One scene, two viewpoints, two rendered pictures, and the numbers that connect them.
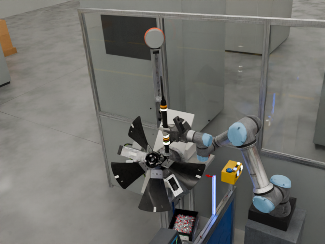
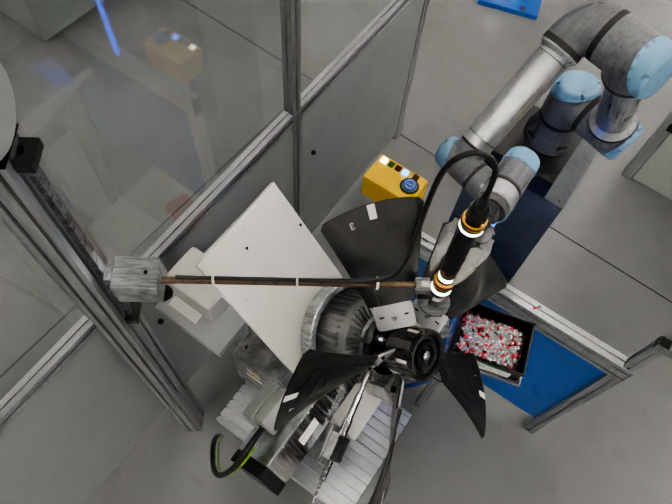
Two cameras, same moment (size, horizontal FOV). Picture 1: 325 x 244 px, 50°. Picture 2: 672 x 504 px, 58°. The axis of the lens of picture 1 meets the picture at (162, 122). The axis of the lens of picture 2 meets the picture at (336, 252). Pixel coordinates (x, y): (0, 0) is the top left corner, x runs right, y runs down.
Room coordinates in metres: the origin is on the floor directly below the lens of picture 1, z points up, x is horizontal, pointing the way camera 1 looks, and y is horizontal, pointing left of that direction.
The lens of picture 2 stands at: (2.27, 0.51, 2.50)
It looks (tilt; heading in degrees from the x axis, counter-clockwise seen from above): 63 degrees down; 267
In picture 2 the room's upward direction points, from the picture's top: 6 degrees clockwise
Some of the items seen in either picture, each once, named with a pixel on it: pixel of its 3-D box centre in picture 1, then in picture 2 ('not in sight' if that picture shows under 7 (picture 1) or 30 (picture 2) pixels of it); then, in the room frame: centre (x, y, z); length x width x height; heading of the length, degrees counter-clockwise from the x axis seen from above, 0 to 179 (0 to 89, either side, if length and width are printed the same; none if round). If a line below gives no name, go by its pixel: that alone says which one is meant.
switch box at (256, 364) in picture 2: not in sight; (264, 367); (2.42, -0.01, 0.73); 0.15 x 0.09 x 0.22; 147
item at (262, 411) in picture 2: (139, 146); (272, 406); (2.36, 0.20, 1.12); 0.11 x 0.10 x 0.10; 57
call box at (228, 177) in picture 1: (231, 172); (393, 188); (2.07, -0.48, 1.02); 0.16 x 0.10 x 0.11; 147
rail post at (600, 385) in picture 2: not in sight; (566, 404); (1.38, -0.03, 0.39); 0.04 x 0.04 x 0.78; 57
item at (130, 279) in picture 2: (160, 102); (136, 279); (2.64, 0.01, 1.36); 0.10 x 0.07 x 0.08; 2
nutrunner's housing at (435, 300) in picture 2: (165, 127); (454, 261); (2.02, -0.02, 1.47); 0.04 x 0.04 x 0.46
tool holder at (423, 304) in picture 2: (166, 146); (433, 293); (2.03, -0.02, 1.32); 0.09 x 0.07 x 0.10; 2
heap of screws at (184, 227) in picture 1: (183, 225); (491, 341); (1.76, -0.09, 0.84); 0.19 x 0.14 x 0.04; 162
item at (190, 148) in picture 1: (184, 148); (199, 289); (2.61, -0.17, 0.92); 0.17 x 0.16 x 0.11; 147
